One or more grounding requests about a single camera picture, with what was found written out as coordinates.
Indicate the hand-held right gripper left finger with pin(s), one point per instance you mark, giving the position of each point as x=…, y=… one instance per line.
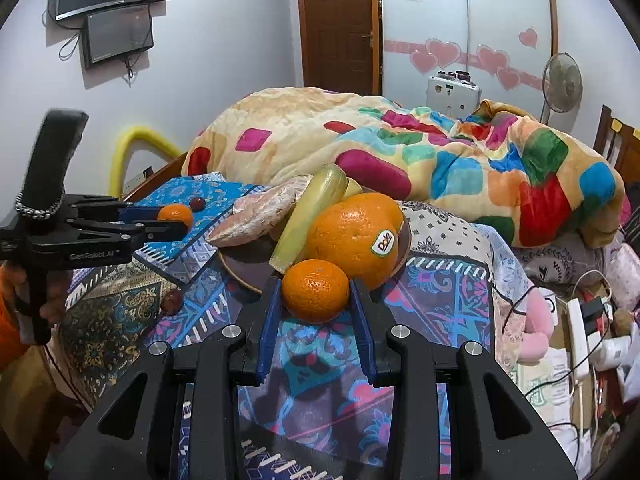
x=267, y=340

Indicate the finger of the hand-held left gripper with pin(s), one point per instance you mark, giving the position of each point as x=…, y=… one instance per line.
x=100, y=207
x=125, y=235

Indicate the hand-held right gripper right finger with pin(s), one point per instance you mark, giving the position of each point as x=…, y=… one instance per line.
x=364, y=340

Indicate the small tangerine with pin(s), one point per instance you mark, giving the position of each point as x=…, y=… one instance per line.
x=175, y=215
x=315, y=290

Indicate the dark purple plate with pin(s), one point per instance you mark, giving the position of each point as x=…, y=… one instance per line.
x=250, y=270

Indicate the large orange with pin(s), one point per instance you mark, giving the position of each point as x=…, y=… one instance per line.
x=350, y=235

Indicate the pink peeled pomelo segment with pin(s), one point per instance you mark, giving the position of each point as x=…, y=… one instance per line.
x=250, y=220

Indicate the pomelo segment with rind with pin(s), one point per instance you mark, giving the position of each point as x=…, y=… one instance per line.
x=300, y=185

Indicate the person's left hand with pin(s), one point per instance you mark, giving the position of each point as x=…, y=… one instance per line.
x=55, y=305

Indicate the yellow foam tube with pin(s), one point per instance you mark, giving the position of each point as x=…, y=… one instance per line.
x=120, y=160

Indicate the dark red jujube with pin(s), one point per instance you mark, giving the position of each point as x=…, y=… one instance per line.
x=173, y=302
x=196, y=204

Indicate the pink plush toy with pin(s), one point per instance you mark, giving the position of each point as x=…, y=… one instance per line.
x=537, y=330

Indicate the colourful patchwork blanket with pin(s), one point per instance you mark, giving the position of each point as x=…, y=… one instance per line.
x=300, y=125

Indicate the white power strip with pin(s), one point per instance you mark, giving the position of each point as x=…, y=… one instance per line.
x=577, y=340

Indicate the white plastic bottle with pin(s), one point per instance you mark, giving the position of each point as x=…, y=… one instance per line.
x=615, y=352

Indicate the white hard case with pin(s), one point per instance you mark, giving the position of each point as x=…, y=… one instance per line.
x=450, y=97

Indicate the small dark jars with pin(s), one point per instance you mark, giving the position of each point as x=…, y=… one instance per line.
x=457, y=76

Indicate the brown wooden door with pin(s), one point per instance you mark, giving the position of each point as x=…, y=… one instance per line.
x=340, y=25

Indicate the wooden bed headboard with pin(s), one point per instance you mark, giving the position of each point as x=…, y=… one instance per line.
x=620, y=145

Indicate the standing electric fan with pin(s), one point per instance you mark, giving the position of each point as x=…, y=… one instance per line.
x=562, y=82

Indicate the wardrobe with heart stickers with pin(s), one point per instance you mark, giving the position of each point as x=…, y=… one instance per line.
x=450, y=10

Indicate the white wall socket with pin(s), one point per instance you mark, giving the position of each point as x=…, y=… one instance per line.
x=137, y=177

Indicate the small black wall monitor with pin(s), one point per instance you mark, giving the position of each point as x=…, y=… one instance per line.
x=117, y=35

